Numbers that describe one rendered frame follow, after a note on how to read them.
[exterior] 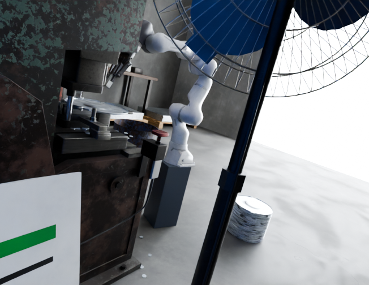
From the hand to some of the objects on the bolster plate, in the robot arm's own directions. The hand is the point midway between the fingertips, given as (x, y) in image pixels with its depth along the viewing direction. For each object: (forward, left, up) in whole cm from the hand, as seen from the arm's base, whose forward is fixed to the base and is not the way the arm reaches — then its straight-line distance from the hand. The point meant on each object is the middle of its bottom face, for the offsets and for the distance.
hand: (110, 81), depth 143 cm
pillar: (+24, +28, -16) cm, 40 cm away
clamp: (+15, +34, -19) cm, 42 cm away
